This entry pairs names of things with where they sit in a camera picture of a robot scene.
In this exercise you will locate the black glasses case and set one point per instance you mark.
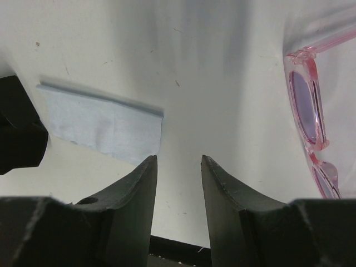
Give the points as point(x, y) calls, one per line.
point(24, 138)

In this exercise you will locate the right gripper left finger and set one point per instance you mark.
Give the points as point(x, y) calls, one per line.
point(109, 228)

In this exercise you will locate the pink purple sunglasses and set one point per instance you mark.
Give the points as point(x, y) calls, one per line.
point(319, 67)

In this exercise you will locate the light blue cleaning cloth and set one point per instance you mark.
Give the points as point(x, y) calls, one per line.
point(126, 132)

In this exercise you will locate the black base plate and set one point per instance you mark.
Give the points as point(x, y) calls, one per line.
point(165, 252)

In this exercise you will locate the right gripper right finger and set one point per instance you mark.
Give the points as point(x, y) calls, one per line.
point(247, 228)

